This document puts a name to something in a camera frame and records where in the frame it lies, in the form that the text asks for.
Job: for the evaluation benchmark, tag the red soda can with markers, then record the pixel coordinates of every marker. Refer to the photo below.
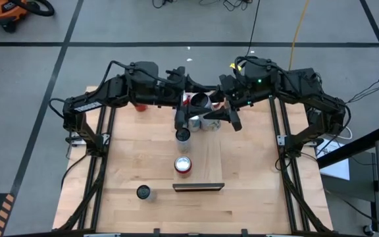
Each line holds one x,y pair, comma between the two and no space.
141,107
185,98
183,164

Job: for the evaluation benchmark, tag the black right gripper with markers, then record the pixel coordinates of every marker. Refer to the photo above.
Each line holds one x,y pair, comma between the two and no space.
252,85

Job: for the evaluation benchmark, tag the white paper sheet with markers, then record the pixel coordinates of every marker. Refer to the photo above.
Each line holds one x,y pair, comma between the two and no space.
339,168

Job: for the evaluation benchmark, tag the yellow tag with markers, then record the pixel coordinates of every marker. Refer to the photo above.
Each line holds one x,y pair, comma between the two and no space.
236,67

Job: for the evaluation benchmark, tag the light wooden tray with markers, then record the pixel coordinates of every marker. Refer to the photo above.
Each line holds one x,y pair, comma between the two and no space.
206,154

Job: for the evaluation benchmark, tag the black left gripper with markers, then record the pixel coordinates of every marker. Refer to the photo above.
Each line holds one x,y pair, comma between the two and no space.
173,92

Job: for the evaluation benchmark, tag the black stand beam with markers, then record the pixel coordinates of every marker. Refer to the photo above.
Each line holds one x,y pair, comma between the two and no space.
350,149

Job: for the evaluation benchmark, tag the white can black lid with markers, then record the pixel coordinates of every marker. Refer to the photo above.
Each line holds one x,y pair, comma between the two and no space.
183,135
200,100
143,192

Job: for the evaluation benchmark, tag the black caster wheel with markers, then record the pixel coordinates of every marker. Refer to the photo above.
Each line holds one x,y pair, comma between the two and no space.
368,229

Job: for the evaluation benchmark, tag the orange shop vacuum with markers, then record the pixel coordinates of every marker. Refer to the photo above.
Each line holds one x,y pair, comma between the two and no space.
2,10

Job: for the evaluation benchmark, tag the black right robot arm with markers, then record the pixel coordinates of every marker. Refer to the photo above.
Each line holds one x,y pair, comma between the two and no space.
324,105

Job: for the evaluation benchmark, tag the silver mounting plate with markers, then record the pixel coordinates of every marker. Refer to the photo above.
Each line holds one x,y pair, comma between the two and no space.
74,141
281,140

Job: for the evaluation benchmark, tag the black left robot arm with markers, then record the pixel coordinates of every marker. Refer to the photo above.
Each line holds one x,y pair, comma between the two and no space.
84,105

